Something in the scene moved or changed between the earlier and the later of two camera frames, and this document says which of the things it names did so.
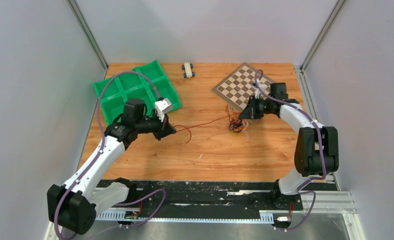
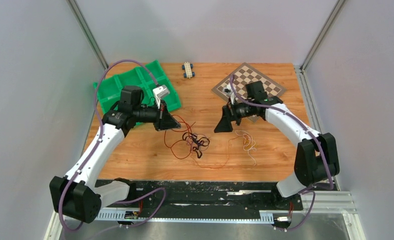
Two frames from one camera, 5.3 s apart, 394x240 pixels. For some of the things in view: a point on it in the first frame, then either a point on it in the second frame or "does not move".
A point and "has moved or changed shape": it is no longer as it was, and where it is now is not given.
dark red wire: (202, 124) -> (181, 149)
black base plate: (263, 196) does not move
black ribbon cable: (236, 125) has moved or changed shape
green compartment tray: (148, 82) does not move
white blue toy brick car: (187, 67) does not move
